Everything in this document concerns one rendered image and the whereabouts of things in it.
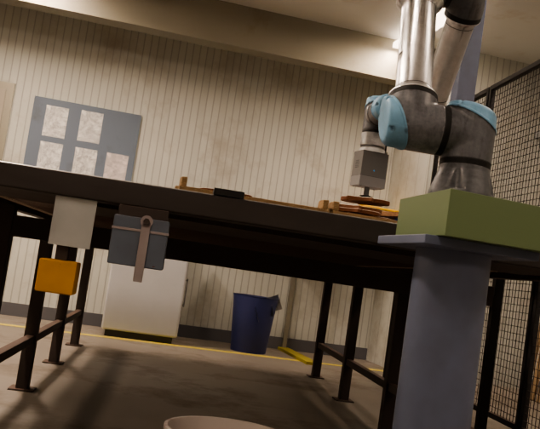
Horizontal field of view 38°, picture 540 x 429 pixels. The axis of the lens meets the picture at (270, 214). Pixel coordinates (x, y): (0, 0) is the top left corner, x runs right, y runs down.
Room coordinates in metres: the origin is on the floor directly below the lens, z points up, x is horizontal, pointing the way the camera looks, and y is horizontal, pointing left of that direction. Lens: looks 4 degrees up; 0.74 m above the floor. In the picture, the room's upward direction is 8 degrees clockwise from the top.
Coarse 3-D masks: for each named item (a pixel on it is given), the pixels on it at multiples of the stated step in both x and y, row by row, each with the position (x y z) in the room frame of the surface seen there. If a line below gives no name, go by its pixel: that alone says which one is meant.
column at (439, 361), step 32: (416, 256) 1.76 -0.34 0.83; (448, 256) 1.70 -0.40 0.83; (480, 256) 1.70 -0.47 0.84; (512, 256) 1.66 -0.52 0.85; (416, 288) 1.74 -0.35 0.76; (448, 288) 1.69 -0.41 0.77; (480, 288) 1.71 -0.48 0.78; (416, 320) 1.73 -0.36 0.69; (448, 320) 1.69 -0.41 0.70; (480, 320) 1.72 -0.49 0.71; (416, 352) 1.72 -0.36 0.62; (448, 352) 1.69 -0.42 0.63; (416, 384) 1.71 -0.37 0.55; (448, 384) 1.69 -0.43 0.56; (416, 416) 1.71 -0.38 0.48; (448, 416) 1.69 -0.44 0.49
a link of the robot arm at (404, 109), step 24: (408, 0) 1.85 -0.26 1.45; (432, 0) 1.84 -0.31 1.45; (408, 24) 1.83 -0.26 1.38; (432, 24) 1.83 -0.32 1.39; (408, 48) 1.80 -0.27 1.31; (432, 48) 1.81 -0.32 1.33; (408, 72) 1.77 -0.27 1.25; (432, 72) 1.80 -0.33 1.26; (408, 96) 1.73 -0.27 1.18; (432, 96) 1.75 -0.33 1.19; (384, 120) 1.76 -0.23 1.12; (408, 120) 1.71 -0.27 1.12; (432, 120) 1.72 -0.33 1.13; (384, 144) 1.78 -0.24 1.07; (408, 144) 1.74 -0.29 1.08; (432, 144) 1.74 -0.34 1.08
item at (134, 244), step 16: (128, 208) 1.90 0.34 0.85; (144, 208) 1.90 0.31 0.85; (128, 224) 1.89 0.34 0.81; (144, 224) 1.88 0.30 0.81; (160, 224) 1.89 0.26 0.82; (112, 240) 1.88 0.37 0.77; (128, 240) 1.89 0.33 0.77; (144, 240) 1.88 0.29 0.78; (160, 240) 1.89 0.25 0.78; (112, 256) 1.88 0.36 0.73; (128, 256) 1.89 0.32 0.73; (144, 256) 1.89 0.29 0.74; (160, 256) 1.90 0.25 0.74
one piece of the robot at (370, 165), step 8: (360, 152) 2.26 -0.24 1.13; (368, 152) 2.24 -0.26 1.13; (376, 152) 2.25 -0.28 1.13; (384, 152) 2.27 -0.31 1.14; (360, 160) 2.25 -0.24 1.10; (368, 160) 2.24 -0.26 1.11; (376, 160) 2.25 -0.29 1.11; (384, 160) 2.26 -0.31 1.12; (360, 168) 2.24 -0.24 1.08; (368, 168) 2.25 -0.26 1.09; (376, 168) 2.25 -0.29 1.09; (384, 168) 2.26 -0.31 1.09; (352, 176) 2.29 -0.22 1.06; (360, 176) 2.24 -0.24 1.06; (368, 176) 2.25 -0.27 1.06; (376, 176) 2.25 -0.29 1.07; (384, 176) 2.26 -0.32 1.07; (352, 184) 2.28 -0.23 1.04; (360, 184) 2.24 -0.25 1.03; (368, 184) 2.25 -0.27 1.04; (376, 184) 2.26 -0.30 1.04; (384, 184) 2.26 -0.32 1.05; (368, 192) 2.27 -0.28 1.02
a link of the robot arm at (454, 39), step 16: (464, 0) 1.88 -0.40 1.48; (480, 0) 1.90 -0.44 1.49; (448, 16) 1.95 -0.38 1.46; (464, 16) 1.92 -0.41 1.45; (480, 16) 1.94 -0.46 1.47; (448, 32) 1.98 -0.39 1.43; (464, 32) 1.96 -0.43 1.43; (448, 48) 2.00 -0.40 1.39; (464, 48) 2.00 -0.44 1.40; (448, 64) 2.03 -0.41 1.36; (448, 80) 2.06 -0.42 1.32; (448, 96) 2.11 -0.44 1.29
